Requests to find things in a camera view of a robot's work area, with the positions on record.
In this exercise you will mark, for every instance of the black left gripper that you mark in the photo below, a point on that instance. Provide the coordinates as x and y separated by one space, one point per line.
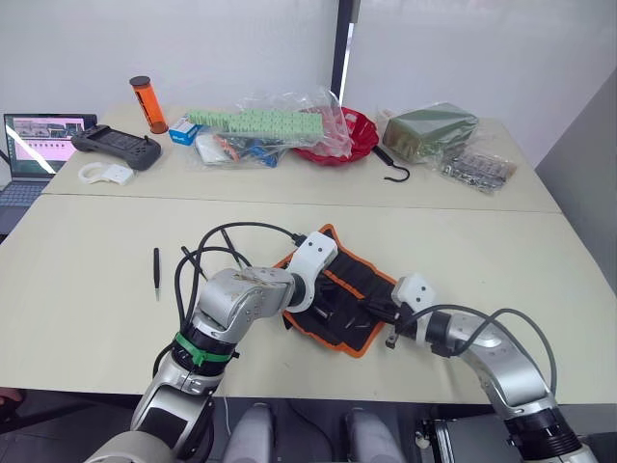
329 295

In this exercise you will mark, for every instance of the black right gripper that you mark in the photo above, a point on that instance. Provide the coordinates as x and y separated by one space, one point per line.
383 309

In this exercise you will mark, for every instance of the black tool roll orange trim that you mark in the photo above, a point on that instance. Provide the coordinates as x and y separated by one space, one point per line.
359 277

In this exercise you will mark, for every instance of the green band on arm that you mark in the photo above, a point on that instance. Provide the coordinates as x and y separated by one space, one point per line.
200 354

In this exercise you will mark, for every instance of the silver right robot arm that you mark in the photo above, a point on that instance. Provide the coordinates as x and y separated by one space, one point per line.
501 362

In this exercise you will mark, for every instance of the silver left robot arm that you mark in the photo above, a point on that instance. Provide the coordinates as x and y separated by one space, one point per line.
241 299

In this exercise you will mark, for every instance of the grey rounded shape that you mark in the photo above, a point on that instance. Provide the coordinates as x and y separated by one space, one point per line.
250 434
371 436

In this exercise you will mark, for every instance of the red plastic bowl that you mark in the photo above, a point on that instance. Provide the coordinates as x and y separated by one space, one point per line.
359 144

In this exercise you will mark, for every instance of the clear plastic bag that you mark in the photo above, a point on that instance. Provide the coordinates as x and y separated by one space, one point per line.
332 130

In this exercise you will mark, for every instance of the bag of metal parts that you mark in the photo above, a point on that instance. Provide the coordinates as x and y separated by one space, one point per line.
477 169

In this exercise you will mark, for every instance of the green block in plastic bag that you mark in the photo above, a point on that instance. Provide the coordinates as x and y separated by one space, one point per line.
424 128

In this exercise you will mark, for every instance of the green foam block strip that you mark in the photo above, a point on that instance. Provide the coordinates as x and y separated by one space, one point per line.
270 123

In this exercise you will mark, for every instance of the white packet with orange parts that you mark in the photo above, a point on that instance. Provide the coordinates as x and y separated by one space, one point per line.
212 149

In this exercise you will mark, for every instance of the small blue white box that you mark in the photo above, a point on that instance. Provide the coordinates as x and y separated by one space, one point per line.
183 131

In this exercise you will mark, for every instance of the dark grey handheld controller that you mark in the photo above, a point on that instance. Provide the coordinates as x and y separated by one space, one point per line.
118 144

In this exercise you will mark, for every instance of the orange cylinder black cap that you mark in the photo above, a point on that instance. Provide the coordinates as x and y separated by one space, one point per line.
148 106

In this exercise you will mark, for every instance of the open laptop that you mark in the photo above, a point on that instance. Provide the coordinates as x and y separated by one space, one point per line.
36 144

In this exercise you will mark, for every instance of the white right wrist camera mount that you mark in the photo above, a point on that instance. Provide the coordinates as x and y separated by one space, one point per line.
413 291

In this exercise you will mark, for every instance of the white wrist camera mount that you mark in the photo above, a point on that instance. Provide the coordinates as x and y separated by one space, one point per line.
313 258
413 291

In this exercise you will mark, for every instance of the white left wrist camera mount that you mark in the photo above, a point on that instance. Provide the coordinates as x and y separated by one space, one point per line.
313 258

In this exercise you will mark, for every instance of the black metal frame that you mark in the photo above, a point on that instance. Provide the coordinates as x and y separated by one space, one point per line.
443 439

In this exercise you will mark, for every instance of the black vertical post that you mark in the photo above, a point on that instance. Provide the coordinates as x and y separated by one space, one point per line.
344 48

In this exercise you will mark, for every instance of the white plastic printed bracket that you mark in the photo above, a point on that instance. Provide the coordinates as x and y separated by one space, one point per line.
110 174

